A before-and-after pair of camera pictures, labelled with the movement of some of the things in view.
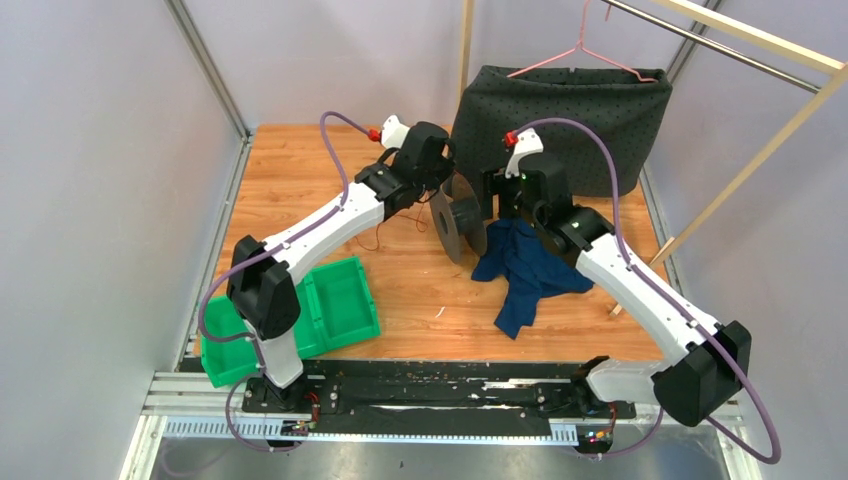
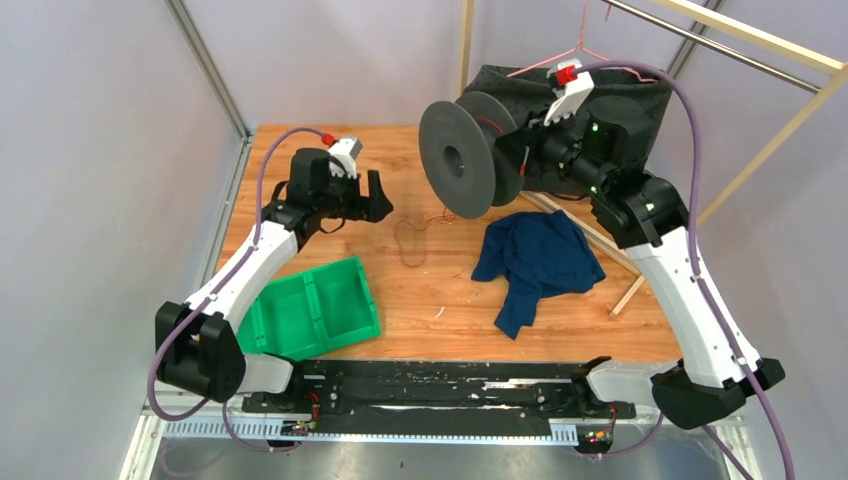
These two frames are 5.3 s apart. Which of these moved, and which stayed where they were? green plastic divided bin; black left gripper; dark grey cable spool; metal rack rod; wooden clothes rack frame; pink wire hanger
Moved: dark grey cable spool; black left gripper
Stayed: green plastic divided bin; wooden clothes rack frame; metal rack rod; pink wire hanger
